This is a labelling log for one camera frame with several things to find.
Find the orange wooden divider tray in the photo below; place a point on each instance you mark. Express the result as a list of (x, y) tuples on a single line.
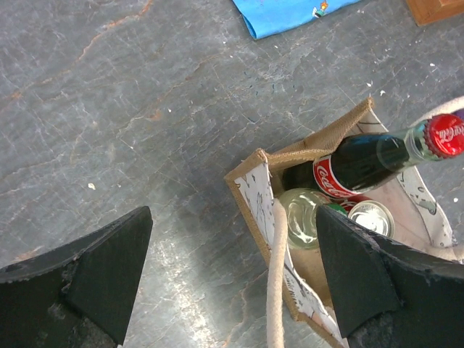
[(428, 11)]

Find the cola glass bottle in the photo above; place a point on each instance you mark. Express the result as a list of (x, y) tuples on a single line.
[(366, 161)]

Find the red cola can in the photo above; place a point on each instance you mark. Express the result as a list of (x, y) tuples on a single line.
[(370, 214)]

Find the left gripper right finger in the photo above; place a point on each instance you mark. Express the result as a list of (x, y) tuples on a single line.
[(386, 294)]

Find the blue space-print cloth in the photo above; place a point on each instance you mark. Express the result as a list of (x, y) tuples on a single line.
[(265, 18)]

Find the clear green-cap glass bottle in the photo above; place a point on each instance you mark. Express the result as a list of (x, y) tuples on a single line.
[(301, 206)]

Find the purple soda can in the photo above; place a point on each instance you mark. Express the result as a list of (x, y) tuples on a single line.
[(460, 114)]

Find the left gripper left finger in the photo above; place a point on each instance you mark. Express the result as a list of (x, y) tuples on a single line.
[(80, 294)]

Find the brown canvas bag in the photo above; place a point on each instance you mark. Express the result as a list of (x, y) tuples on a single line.
[(419, 220)]

